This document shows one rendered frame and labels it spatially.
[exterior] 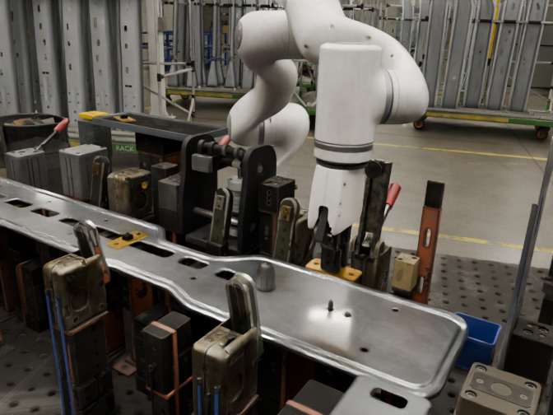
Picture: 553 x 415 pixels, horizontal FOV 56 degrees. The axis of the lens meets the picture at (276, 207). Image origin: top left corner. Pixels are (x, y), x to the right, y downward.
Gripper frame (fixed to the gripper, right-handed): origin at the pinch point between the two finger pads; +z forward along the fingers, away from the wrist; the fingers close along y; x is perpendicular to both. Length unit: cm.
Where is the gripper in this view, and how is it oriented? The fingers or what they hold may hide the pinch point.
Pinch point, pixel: (334, 255)
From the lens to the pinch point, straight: 81.0
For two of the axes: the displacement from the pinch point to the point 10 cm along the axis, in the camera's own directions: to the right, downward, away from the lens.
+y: -5.3, 2.8, -8.0
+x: 8.5, 2.1, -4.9
